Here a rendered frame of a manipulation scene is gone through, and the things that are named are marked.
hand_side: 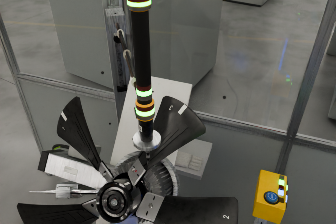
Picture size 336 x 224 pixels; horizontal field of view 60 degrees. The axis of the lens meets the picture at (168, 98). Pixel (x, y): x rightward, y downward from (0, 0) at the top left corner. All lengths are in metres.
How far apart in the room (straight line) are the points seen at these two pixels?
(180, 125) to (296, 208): 1.19
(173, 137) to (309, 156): 0.91
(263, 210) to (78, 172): 0.69
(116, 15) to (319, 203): 1.43
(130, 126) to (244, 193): 0.96
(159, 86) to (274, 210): 0.62
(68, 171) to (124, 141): 0.23
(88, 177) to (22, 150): 1.97
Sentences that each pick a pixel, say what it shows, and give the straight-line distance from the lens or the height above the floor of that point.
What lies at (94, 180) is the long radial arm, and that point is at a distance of 1.13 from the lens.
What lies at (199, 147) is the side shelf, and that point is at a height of 0.86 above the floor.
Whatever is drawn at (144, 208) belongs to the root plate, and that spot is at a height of 1.18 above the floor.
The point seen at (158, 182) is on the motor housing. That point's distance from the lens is 1.04.
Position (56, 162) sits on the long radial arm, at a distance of 1.21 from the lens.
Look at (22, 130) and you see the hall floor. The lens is 3.30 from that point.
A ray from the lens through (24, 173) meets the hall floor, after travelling 2.85.
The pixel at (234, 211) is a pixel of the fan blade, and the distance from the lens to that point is 0.93.
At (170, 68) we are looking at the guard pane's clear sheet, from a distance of 1.47.
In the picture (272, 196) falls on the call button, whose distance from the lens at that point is 1.16.
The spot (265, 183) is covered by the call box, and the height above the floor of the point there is 1.07.
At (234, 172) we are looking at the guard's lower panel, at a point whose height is 0.65.
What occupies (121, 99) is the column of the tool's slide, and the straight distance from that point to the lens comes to 1.50.
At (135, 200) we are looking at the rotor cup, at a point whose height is 1.22.
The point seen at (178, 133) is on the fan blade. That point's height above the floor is 1.39.
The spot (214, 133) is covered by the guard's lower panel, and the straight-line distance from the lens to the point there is 1.61.
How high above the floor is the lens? 1.97
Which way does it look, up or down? 35 degrees down
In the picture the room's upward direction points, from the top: straight up
